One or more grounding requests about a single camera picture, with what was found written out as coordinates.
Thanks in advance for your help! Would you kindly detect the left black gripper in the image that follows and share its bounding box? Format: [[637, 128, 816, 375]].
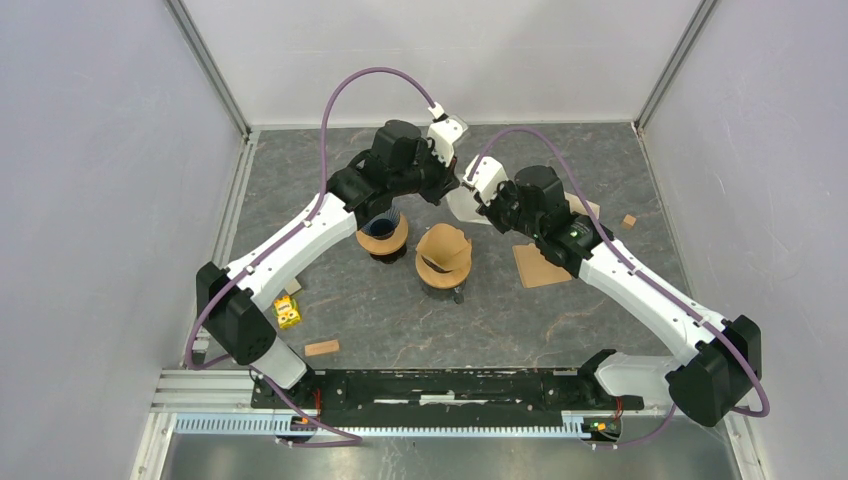
[[391, 139, 461, 208]]

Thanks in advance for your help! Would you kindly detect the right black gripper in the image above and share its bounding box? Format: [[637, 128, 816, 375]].
[[474, 176, 543, 241]]

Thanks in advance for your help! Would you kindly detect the white paper coffee filter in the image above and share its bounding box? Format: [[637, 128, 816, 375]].
[[445, 186, 491, 226]]

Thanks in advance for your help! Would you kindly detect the orange black coffee filter box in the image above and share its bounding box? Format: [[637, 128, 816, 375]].
[[565, 192, 601, 219]]

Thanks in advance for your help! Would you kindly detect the brown filter stack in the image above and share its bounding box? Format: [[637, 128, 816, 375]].
[[512, 244, 573, 289]]

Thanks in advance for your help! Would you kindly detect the small blue ribbed dripper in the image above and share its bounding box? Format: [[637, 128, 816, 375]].
[[363, 206, 401, 240]]

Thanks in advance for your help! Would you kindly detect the brown paper coffee filter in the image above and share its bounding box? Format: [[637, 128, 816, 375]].
[[416, 223, 472, 270]]

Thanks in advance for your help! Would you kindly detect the wooden ring dripper holder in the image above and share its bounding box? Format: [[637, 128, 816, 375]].
[[415, 254, 472, 290]]

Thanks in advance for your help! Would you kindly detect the clear glass coffee server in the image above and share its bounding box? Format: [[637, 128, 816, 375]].
[[422, 282, 466, 304]]

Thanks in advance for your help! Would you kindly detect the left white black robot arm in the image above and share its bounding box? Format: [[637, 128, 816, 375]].
[[196, 115, 467, 408]]

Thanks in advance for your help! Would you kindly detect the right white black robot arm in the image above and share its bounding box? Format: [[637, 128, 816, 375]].
[[463, 159, 762, 427]]

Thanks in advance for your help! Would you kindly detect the small wooden cube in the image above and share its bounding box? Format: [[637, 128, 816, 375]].
[[620, 214, 637, 230]]

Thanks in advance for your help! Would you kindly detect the beige wooden cube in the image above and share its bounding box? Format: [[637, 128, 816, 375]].
[[284, 278, 302, 295]]

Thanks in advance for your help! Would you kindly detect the yellow small juice box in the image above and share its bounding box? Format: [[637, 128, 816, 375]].
[[273, 295, 302, 329]]

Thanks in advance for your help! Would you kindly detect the small wooden block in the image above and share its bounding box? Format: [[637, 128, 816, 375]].
[[304, 339, 341, 357]]

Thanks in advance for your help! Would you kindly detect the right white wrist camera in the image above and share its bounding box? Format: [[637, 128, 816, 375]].
[[461, 156, 508, 205]]

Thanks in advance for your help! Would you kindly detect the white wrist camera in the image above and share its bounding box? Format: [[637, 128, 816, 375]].
[[427, 102, 469, 167], [461, 156, 508, 205]]

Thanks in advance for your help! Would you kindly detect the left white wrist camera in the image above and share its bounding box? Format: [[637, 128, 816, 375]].
[[427, 102, 469, 167]]

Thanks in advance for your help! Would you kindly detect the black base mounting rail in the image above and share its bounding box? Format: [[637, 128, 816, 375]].
[[286, 368, 644, 428]]

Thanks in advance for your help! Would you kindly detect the white toothed cable tray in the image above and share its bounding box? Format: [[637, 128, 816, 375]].
[[174, 413, 591, 440]]

